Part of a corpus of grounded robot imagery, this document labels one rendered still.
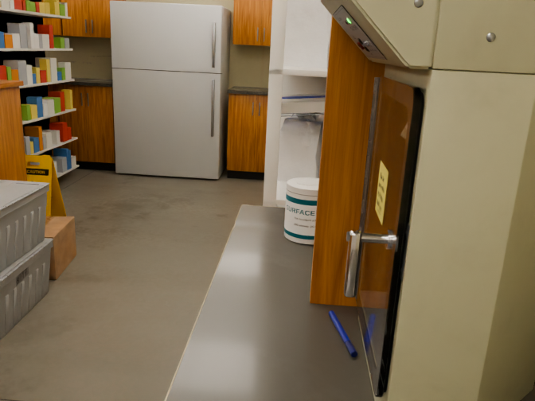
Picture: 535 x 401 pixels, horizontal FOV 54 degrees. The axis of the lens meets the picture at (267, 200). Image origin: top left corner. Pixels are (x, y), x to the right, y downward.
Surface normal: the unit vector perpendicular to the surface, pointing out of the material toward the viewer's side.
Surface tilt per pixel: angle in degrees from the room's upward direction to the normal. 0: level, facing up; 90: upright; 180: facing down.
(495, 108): 90
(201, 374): 0
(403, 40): 90
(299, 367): 0
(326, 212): 90
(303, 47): 95
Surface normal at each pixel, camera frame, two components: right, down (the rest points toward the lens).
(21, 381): 0.05, -0.96
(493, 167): -0.07, 0.28
